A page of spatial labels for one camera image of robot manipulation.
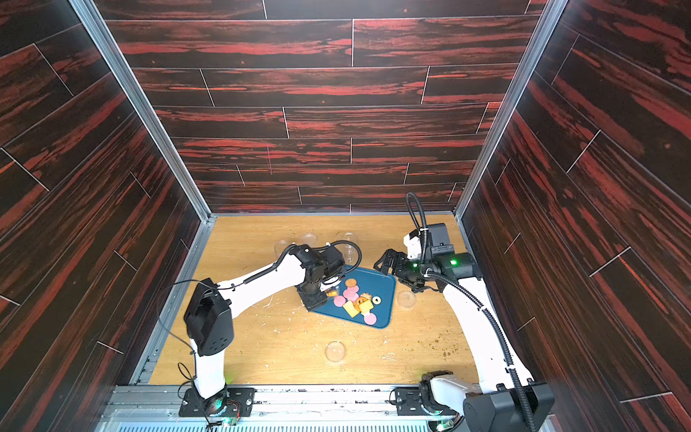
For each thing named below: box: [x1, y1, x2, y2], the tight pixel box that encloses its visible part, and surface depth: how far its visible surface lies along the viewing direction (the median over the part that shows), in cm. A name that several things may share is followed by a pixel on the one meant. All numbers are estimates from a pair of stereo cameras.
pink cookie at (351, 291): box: [342, 286, 359, 297], surface depth 96 cm
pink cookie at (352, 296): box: [342, 289, 359, 303], surface depth 95 cm
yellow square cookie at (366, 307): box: [359, 299, 374, 314], surface depth 93 cm
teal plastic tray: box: [311, 266, 397, 329], surface depth 95 cm
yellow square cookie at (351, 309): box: [341, 300, 361, 318], surface depth 93 cm
